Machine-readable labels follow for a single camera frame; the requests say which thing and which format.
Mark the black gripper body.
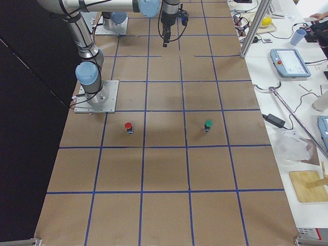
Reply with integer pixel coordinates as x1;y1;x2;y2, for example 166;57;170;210
160;12;176;33

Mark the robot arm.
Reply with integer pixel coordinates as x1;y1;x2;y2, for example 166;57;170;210
38;1;140;70
101;1;189;47

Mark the red push button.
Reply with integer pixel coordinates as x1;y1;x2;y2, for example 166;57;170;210
125;122;134;134

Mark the beige tray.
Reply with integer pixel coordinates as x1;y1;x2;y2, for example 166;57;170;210
241;12;277;34

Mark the yellow lemon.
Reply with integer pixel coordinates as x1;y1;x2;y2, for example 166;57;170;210
261;16;272;28

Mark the metal cane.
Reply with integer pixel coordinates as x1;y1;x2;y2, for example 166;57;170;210
253;81;327;159

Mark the blue teach pendant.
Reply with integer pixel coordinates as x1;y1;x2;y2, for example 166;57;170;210
270;49;311;78

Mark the black power adapter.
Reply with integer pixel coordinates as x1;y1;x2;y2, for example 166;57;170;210
264;114;285;128

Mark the blue plastic cup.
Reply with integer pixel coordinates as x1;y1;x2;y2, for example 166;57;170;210
290;29;306;46

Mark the clear plastic bag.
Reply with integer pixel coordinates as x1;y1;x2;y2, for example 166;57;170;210
271;129;320;166

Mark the wooden cutting board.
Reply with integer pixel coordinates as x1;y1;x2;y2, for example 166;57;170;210
289;170;327;203

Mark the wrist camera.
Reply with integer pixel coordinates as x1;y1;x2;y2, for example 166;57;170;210
178;9;189;27

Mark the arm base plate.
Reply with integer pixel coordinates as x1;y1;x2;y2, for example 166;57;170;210
95;16;129;36
73;80;119;113

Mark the aluminium frame post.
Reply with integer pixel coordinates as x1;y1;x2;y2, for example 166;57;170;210
240;0;271;58

